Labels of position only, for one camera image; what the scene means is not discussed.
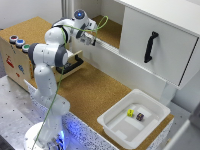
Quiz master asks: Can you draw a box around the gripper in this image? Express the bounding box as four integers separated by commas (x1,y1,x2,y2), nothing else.
80,30,99,48

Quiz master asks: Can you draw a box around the yellow block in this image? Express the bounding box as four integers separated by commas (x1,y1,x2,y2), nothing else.
126,108,135,118

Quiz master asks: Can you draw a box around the purple block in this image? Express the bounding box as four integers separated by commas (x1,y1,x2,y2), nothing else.
136,112,145,122

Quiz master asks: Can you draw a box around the wooden drawer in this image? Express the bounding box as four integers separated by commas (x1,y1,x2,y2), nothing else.
53,49,85,83

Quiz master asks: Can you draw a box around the green button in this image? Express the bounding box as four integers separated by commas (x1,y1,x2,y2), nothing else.
21,43,31,54

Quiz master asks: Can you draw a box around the white cabinet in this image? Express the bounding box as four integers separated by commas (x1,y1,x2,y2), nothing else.
61,0,200,108

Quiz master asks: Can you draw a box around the blue button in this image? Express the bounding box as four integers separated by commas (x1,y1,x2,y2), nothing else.
15,38,26,49

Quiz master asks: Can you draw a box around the red button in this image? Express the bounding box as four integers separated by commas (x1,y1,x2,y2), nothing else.
9,34,19,44

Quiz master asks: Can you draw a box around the white sliding door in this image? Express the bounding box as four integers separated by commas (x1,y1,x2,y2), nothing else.
118,5,200,89

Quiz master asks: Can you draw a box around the white plastic box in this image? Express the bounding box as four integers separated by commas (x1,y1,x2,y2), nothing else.
96,88,172,150

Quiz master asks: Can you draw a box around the black drawer handle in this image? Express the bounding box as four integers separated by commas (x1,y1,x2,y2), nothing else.
61,54,85,75

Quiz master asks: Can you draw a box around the black door handle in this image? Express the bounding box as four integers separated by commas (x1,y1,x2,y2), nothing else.
143,31,160,64

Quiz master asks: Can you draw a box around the green cable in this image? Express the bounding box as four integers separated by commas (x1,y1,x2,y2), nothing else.
30,15,110,150

